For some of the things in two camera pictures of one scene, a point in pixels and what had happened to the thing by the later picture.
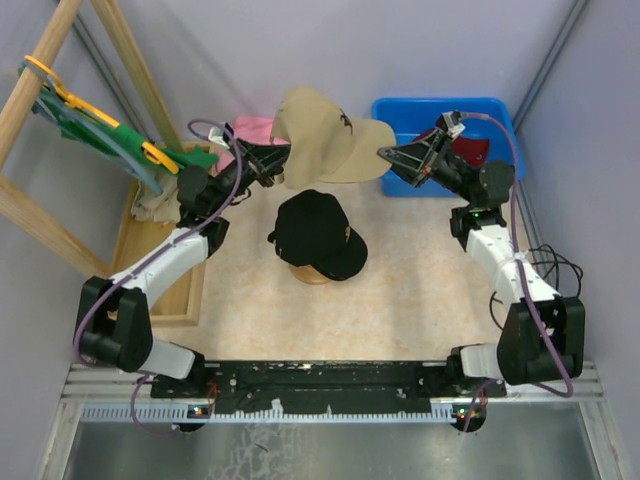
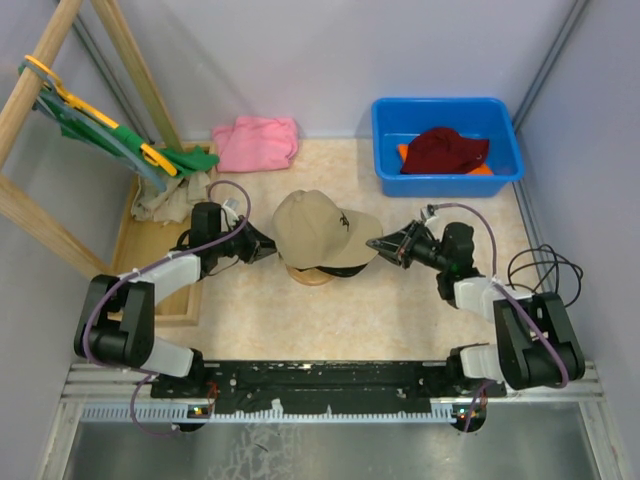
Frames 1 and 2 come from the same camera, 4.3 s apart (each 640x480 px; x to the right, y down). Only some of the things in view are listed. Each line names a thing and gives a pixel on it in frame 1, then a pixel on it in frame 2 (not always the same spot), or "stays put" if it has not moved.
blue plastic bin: [484, 118] stays put
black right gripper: [416, 161] → [399, 247]
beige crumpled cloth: [164, 207] stays put
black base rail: [328, 386] stays put
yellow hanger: [150, 150] stays put
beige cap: [327, 144] → [311, 231]
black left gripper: [267, 160] → [257, 245]
